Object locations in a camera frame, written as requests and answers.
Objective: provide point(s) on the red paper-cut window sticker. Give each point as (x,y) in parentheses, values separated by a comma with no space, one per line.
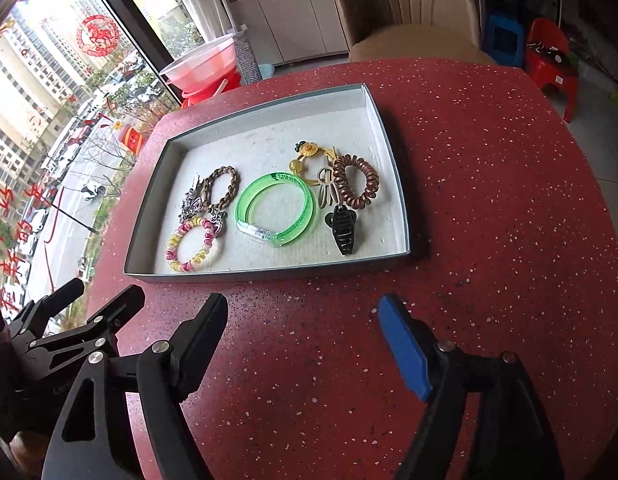
(96,35)

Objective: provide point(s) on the red plastic stool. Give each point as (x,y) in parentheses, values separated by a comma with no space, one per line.
(544,72)

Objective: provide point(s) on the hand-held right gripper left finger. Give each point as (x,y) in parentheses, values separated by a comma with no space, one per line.
(209,325)

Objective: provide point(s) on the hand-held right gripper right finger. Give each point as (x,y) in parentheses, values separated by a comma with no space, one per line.
(404,345)

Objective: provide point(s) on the silver star hair clip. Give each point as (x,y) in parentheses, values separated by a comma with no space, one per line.
(191,205)

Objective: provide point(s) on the red plastic bucket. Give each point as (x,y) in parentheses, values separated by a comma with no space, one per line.
(224,85)

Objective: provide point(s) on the beige upholstered chair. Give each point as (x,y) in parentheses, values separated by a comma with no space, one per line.
(414,0)

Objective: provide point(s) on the white cabinet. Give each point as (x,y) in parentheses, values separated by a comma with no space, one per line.
(299,20)

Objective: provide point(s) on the blue plastic stool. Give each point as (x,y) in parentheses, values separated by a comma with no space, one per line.
(491,30)

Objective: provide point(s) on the grey jewelry tray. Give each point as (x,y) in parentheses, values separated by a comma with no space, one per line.
(269,145)

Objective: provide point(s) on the black claw hair clip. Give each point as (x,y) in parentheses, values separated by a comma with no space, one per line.
(344,232)

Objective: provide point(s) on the small light blue basin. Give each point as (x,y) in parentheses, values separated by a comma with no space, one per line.
(267,71)

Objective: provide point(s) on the silver charm hair clip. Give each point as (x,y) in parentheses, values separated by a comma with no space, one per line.
(199,184)

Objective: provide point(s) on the translucent plastic basin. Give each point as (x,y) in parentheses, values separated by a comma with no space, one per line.
(204,67)

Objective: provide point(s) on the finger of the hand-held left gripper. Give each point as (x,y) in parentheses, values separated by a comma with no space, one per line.
(54,300)
(119,305)

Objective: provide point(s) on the grey scratching post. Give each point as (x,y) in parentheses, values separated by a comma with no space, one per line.
(248,60)

